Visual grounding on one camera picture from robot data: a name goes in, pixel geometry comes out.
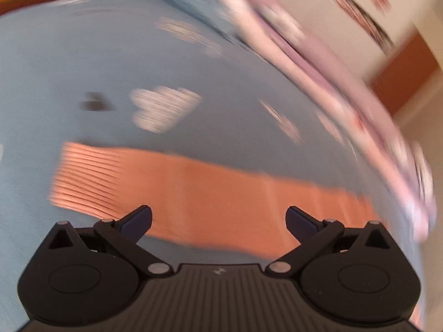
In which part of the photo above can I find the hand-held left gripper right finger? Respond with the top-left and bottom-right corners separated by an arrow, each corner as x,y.
266,206 -> 391,277

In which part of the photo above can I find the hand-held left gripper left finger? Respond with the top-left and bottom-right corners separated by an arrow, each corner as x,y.
48,205 -> 174,277

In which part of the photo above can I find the orange knit sweater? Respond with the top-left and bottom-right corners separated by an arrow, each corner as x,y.
48,141 -> 385,261

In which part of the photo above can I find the pink floral quilt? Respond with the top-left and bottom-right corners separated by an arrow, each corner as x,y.
211,0 -> 437,243

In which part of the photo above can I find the blue floral bed sheet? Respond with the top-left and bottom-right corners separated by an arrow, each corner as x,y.
0,0 -> 426,332

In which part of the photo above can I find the brown wooden door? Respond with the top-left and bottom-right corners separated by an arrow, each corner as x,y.
370,35 -> 439,115

